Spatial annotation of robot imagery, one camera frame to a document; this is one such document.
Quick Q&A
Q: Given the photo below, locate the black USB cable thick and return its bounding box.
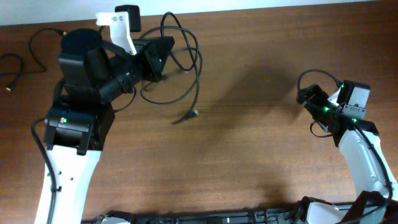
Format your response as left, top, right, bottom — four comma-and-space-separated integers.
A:
138, 11, 203, 125

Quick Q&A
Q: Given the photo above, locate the black USB cable thin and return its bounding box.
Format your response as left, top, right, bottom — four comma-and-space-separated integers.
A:
0, 27, 68, 92

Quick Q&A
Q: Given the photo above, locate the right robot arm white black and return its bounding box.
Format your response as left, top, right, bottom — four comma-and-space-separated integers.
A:
297, 80, 397, 223

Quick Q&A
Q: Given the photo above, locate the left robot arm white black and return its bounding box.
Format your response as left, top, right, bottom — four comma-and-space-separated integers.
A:
35, 29, 175, 223

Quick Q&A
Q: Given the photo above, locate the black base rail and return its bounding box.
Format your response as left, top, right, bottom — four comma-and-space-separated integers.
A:
82, 198, 355, 224

